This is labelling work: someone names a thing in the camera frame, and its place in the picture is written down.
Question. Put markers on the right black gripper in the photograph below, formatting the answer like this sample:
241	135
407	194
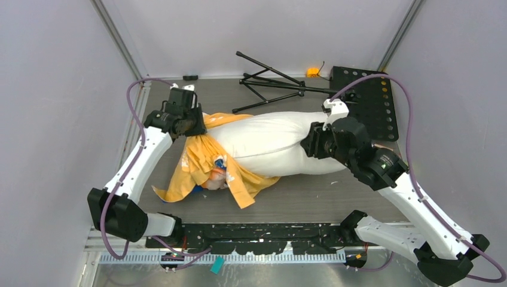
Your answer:
312	144

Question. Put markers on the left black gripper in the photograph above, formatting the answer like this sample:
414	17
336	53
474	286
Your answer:
199	128

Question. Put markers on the yellow printed pillowcase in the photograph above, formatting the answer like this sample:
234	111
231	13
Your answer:
242	183

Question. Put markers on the white pillow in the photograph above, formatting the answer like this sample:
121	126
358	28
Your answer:
270	144

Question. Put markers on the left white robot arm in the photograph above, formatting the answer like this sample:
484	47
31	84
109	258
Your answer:
114	208

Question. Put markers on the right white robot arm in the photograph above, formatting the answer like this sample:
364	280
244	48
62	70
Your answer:
440	248

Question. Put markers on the black folded tripod stand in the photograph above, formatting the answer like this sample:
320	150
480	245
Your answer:
298	87

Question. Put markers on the black perforated metal plate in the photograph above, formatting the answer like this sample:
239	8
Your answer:
370	102

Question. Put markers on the orange tape roll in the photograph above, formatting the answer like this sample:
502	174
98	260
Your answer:
313	72

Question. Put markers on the teal tape piece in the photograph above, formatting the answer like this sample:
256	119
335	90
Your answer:
217	265

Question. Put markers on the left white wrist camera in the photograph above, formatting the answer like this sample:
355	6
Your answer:
190	87

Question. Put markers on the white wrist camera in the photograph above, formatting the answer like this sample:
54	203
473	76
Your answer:
334	109
190	87

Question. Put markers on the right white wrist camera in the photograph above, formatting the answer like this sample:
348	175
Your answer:
334	109

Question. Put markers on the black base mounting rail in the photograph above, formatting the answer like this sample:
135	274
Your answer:
265	239

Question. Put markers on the white slotted cable duct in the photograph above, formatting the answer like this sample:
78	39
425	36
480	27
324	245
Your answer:
286	257

